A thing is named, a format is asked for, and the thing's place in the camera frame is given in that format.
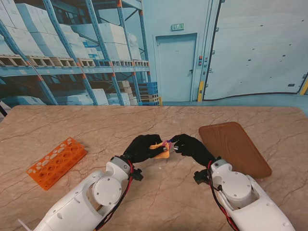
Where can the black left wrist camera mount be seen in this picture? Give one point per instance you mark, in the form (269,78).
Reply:
(137,175)

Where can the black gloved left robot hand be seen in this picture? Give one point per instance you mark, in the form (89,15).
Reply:
(140,149)

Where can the pink hair band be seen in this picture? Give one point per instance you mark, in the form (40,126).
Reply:
(169,145)

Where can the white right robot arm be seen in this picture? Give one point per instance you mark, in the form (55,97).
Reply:
(245,197)

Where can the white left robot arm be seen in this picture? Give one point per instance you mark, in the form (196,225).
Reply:
(81,199)

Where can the orange test tube rack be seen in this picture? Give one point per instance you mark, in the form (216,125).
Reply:
(55,163)

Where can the brown wooden tray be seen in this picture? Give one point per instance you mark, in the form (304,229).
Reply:
(238,146)

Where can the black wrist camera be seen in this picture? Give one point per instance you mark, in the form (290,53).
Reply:
(202,176)

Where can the warehouse print backdrop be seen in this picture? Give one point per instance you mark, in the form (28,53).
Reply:
(168,60)

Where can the yellow cloth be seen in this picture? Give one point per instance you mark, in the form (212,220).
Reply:
(162,155)

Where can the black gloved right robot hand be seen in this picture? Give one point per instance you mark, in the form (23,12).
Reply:
(192,148)

